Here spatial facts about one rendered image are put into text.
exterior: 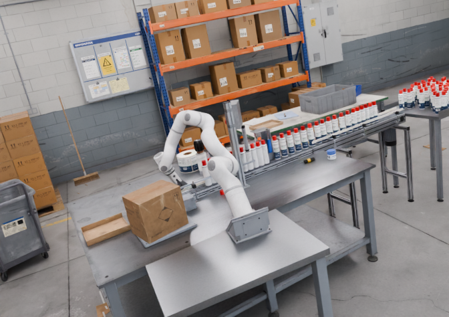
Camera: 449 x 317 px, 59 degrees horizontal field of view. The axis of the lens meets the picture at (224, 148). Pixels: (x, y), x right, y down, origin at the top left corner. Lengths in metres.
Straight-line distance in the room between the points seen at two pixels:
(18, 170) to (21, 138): 0.44
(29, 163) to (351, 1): 6.89
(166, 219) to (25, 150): 3.63
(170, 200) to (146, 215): 0.18
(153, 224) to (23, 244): 2.40
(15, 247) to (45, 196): 1.52
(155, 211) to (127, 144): 5.00
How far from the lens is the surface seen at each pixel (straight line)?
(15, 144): 5.90
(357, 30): 9.34
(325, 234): 3.52
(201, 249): 2.39
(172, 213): 2.58
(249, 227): 2.35
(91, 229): 3.07
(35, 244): 4.75
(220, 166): 2.41
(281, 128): 4.58
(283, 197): 2.80
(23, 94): 7.29
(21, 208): 4.58
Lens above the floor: 2.02
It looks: 17 degrees down
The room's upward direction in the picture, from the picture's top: 11 degrees counter-clockwise
